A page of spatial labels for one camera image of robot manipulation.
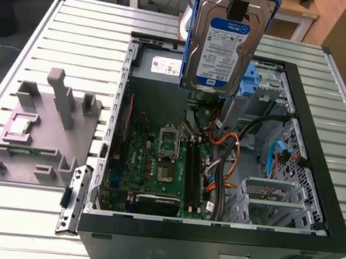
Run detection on green RAM stick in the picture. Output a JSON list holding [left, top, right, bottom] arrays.
[[6, 145, 36, 158]]

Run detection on black open PC case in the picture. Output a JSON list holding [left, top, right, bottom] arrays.
[[75, 26, 346, 259]]

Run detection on grey metal disk bay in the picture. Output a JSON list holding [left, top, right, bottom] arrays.
[[226, 174, 324, 235]]

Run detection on grey metal drive cage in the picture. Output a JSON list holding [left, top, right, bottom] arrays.
[[216, 57, 300, 154]]

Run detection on black graphics card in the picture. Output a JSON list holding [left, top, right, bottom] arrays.
[[123, 190, 182, 219]]

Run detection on grey power supply unit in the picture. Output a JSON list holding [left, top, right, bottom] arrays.
[[122, 46, 197, 129]]

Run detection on open metal socket cover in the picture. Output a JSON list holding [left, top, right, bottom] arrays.
[[155, 125, 183, 163]]

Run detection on thin red wire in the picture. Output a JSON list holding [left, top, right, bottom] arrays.
[[120, 93, 137, 162]]

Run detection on power wire with black plug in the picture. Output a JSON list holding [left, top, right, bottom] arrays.
[[278, 151, 313, 170]]

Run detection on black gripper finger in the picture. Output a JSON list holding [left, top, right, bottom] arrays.
[[225, 0, 252, 24]]

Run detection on grey metal card retainer bracket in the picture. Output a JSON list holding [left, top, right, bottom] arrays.
[[54, 161, 95, 239]]

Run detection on blue plastic drive latch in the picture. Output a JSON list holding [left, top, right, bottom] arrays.
[[237, 61, 261, 97]]

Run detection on thick black cable bundle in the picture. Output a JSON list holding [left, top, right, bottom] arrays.
[[211, 108, 292, 229]]

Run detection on CPU socket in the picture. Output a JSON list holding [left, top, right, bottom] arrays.
[[156, 160, 178, 185]]

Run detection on grey parts rack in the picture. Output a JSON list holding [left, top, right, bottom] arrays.
[[0, 60, 108, 196]]

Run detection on blue data wire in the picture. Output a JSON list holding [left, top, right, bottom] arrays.
[[263, 140, 287, 182]]

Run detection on silver CPU chip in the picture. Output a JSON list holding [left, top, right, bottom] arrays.
[[7, 115, 32, 139]]

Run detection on green motherboard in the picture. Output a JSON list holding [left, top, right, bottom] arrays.
[[98, 120, 225, 224]]

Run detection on black RAM slot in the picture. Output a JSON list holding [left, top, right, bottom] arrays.
[[180, 137, 204, 212], [187, 138, 211, 213]]

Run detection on small wooden desk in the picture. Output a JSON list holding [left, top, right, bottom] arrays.
[[274, 0, 323, 44]]

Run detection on orange wire bundle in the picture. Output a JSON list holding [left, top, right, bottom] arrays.
[[200, 129, 245, 196]]

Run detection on hard disk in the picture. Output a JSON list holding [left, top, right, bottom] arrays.
[[175, 0, 282, 110]]

